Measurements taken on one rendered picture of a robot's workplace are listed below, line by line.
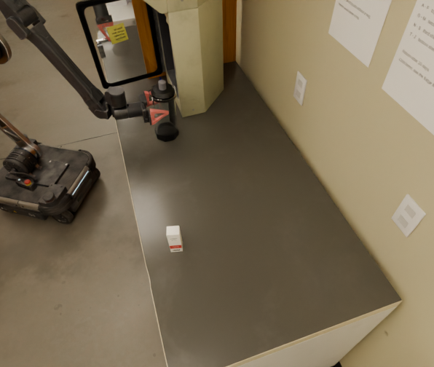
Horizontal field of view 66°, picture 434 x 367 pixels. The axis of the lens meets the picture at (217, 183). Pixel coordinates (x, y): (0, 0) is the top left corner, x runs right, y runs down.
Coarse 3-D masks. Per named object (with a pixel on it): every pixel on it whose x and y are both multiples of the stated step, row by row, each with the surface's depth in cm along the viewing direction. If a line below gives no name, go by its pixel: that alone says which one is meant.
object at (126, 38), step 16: (128, 0) 140; (96, 16) 139; (112, 16) 141; (128, 16) 144; (144, 16) 147; (96, 32) 143; (112, 32) 146; (128, 32) 149; (144, 32) 152; (96, 48) 148; (112, 48) 151; (128, 48) 154; (144, 48) 157; (112, 64) 156; (128, 64) 159; (144, 64) 163; (112, 80) 161
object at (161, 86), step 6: (156, 84) 130; (162, 84) 126; (168, 84) 131; (156, 90) 128; (162, 90) 128; (168, 90) 129; (174, 90) 130; (156, 96) 128; (162, 96) 127; (168, 96) 128
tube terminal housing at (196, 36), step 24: (168, 0) 116; (192, 0) 119; (216, 0) 132; (168, 24) 125; (192, 24) 125; (216, 24) 139; (192, 48) 132; (216, 48) 146; (192, 72) 140; (216, 72) 154; (192, 96) 149; (216, 96) 164
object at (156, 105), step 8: (152, 96) 128; (152, 104) 134; (160, 104) 130; (168, 104) 130; (160, 120) 136; (168, 120) 137; (176, 120) 142; (160, 128) 140; (168, 128) 140; (176, 128) 144
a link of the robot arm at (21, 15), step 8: (0, 0) 104; (8, 0) 105; (16, 0) 108; (24, 0) 110; (0, 8) 106; (8, 8) 105; (16, 8) 107; (24, 8) 109; (32, 8) 111; (8, 16) 107; (16, 16) 107; (24, 16) 108; (32, 16) 111; (24, 24) 109
